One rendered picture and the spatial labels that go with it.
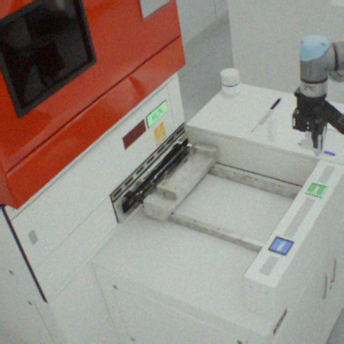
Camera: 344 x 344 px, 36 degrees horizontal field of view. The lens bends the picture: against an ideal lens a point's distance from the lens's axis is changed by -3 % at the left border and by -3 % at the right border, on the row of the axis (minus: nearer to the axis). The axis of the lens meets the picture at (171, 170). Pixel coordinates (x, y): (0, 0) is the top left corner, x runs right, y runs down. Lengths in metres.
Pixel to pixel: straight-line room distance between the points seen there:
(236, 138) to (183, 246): 0.45
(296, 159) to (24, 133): 0.94
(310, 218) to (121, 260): 0.61
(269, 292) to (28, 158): 0.71
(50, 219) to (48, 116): 0.33
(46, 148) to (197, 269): 0.60
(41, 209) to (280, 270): 0.67
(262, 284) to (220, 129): 0.73
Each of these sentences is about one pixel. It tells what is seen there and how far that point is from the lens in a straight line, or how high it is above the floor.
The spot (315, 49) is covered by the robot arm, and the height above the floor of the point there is 1.45.
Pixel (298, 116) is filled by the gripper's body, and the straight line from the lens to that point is 1.52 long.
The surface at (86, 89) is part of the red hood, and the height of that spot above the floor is 1.39.
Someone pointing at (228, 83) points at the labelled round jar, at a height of 1.03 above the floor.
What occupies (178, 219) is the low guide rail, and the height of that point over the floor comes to 0.85.
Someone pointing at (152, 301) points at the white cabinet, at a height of 0.75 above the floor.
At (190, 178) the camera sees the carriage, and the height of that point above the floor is 0.88.
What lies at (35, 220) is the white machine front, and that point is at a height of 1.11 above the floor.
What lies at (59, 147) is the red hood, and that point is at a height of 1.29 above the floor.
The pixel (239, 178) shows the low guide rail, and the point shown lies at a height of 0.84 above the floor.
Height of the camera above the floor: 2.07
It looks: 37 degrees down
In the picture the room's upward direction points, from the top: 10 degrees counter-clockwise
